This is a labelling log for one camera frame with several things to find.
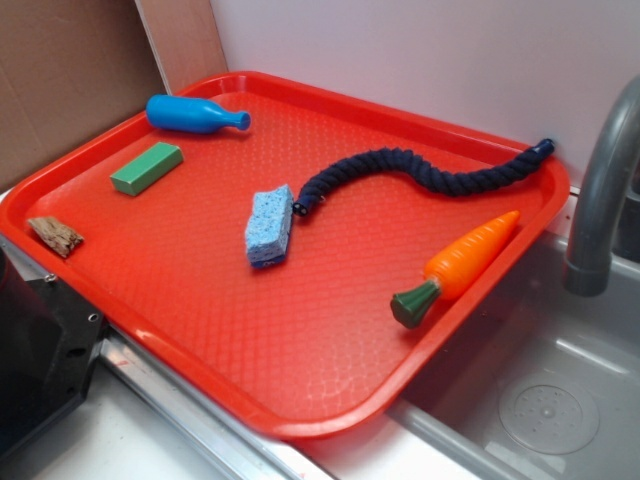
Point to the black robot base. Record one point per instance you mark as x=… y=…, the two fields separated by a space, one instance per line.
x=50 y=339

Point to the blue plastic bottle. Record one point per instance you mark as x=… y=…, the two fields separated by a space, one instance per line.
x=193 y=115

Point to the red plastic tray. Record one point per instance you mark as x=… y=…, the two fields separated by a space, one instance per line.
x=309 y=347

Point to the blue sponge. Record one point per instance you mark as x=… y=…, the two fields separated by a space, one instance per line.
x=268 y=229

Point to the orange toy carrot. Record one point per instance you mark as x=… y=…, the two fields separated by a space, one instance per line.
x=453 y=270

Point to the green wooden block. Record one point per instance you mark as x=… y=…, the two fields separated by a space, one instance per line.
x=147 y=168

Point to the brown wood piece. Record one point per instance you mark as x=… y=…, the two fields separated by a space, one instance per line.
x=59 y=237

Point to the grey sink faucet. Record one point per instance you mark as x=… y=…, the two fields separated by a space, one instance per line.
x=606 y=218

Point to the grey toy sink basin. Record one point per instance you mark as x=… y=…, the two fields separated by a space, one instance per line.
x=537 y=383

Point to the brown cardboard panel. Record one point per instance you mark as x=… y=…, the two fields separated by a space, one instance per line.
x=71 y=70

